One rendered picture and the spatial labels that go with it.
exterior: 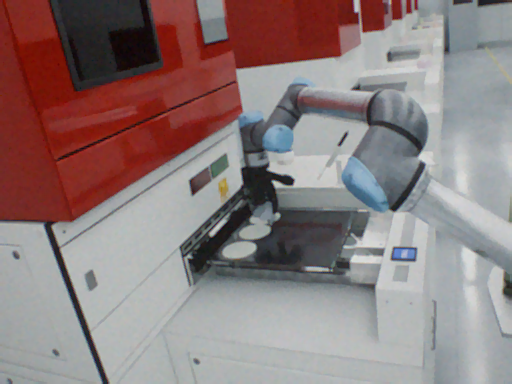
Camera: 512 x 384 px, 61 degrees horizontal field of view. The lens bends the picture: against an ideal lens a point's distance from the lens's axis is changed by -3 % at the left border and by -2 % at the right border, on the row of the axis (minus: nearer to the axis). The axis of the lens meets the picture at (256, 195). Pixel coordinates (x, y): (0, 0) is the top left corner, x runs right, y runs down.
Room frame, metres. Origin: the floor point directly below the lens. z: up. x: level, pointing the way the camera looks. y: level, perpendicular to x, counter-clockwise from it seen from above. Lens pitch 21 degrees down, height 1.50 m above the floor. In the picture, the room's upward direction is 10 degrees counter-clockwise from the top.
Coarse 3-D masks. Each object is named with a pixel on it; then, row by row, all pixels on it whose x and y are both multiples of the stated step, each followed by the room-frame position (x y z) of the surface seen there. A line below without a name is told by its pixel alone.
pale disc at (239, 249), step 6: (228, 246) 1.20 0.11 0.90; (234, 246) 1.19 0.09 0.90; (240, 246) 1.18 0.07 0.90; (246, 246) 1.18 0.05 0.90; (252, 246) 1.17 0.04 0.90; (222, 252) 1.16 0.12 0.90; (228, 252) 1.16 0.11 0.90; (234, 252) 1.15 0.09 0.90; (240, 252) 1.14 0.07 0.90; (246, 252) 1.14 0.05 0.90; (252, 252) 1.13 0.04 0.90
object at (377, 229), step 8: (368, 224) 1.22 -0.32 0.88; (376, 224) 1.21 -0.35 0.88; (384, 224) 1.20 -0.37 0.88; (368, 232) 1.17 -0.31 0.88; (376, 232) 1.16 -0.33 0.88; (384, 232) 1.15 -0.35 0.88; (368, 240) 1.12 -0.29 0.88; (376, 240) 1.11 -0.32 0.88; (384, 240) 1.11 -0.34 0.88; (352, 272) 0.97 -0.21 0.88; (360, 272) 0.97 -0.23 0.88; (368, 272) 0.96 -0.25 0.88; (352, 280) 0.97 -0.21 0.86; (360, 280) 0.96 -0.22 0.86; (368, 280) 0.95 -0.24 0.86
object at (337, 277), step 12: (240, 276) 1.14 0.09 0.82; (252, 276) 1.13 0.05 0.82; (264, 276) 1.11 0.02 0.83; (276, 276) 1.10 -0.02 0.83; (288, 276) 1.08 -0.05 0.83; (300, 276) 1.07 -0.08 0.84; (312, 276) 1.05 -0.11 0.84; (324, 276) 1.04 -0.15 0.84; (336, 276) 1.02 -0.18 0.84; (348, 276) 1.01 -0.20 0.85
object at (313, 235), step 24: (288, 216) 1.34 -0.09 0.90; (312, 216) 1.30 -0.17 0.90; (336, 216) 1.28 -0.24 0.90; (240, 240) 1.22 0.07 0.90; (264, 240) 1.19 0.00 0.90; (288, 240) 1.17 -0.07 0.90; (312, 240) 1.14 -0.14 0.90; (336, 240) 1.12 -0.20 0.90; (288, 264) 1.03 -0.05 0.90; (312, 264) 1.01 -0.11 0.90
